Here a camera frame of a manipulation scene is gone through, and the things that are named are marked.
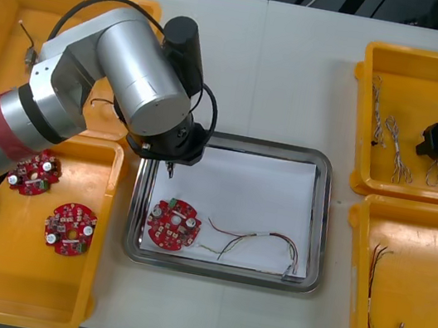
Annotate steel tray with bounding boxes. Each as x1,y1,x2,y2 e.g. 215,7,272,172
117,118,343,301

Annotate round red circuit board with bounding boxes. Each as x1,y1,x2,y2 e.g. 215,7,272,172
39,197,101,261
3,144,66,202
141,193,206,257

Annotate pile of metal solenoids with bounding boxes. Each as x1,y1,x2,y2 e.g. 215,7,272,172
6,19,127,112

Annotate white paper sheet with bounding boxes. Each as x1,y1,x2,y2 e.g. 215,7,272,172
138,136,326,280

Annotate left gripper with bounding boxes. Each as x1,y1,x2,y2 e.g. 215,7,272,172
122,109,212,175

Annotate red-black green-yellow wire harness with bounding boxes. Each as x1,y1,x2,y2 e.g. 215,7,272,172
200,217,306,280
359,242,424,328

